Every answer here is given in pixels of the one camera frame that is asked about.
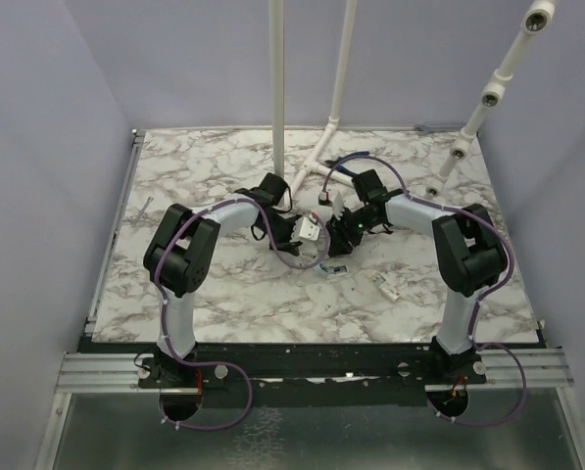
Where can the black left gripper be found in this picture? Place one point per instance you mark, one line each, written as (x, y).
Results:
(287, 245)

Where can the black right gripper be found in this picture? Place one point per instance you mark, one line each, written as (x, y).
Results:
(341, 235)

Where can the white staple box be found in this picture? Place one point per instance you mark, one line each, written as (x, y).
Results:
(387, 289)

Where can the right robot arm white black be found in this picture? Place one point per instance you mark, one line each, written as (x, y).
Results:
(474, 259)

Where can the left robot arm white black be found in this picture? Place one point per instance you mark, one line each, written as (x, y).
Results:
(180, 253)

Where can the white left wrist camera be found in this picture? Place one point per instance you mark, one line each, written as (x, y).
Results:
(305, 230)

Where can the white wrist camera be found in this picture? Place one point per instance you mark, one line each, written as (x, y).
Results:
(305, 230)
(332, 205)

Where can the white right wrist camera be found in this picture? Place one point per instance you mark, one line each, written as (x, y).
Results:
(332, 205)

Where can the blue handled pliers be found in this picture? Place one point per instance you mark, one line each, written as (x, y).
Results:
(339, 163)

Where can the aluminium rail frame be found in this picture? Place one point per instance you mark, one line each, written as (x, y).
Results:
(250, 296)

